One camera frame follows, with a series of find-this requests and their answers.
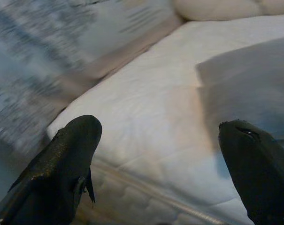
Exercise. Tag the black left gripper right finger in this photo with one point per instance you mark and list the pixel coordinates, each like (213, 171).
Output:
(261, 175)

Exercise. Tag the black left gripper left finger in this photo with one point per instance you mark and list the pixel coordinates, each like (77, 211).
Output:
(59, 168)

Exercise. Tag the white quilted mattress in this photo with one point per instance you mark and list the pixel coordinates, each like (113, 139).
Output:
(144, 105)

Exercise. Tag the beige bed frame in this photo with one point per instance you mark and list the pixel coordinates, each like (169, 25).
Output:
(123, 55)

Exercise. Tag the cream quilted pillow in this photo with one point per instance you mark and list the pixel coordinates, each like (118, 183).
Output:
(214, 9)

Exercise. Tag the printed headboard panel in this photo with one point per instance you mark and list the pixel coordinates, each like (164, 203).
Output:
(50, 47)

